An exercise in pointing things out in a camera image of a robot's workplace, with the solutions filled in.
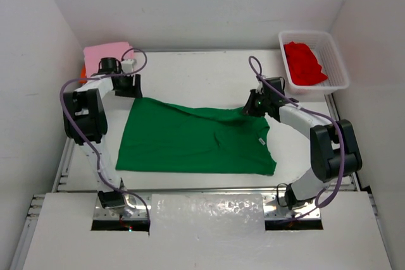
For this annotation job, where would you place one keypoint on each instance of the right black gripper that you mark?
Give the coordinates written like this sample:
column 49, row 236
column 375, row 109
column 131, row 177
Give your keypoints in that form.
column 249, row 108

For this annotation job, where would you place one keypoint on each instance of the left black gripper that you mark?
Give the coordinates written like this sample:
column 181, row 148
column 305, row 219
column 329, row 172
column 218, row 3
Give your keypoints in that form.
column 134, row 91

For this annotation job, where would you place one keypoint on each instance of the green t shirt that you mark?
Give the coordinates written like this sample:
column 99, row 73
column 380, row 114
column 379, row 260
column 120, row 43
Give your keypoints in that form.
column 168, row 138

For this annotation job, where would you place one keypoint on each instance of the orange t shirt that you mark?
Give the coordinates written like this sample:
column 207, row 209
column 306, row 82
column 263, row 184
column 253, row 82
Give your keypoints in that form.
column 83, row 76

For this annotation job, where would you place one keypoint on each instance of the pink t shirt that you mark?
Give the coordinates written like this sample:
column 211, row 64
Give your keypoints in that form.
column 93, row 55

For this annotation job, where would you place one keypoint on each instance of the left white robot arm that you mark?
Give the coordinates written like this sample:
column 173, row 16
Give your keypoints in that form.
column 86, row 123

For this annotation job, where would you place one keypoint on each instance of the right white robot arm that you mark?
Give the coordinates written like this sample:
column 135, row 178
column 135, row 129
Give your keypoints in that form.
column 334, row 151

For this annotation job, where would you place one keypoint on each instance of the red t shirt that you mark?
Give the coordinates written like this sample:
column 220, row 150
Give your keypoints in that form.
column 303, row 65

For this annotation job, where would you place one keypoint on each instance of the white plastic laundry basket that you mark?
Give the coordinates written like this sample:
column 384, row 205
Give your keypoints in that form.
column 327, row 53

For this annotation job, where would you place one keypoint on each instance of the white front cover board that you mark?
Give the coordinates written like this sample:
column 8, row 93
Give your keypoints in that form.
column 206, row 232

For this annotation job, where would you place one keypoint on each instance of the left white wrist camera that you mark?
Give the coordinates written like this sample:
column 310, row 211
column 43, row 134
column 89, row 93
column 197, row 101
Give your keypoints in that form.
column 128, row 65

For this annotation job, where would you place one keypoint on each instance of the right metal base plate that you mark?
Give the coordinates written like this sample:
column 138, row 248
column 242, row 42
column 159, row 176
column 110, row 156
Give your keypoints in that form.
column 273, row 211

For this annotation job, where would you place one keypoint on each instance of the metal base plate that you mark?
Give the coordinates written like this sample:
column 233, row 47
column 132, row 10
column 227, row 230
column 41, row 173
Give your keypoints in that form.
column 273, row 211
column 134, row 210

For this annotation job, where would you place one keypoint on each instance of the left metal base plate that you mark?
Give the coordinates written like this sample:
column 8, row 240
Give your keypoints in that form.
column 134, row 210

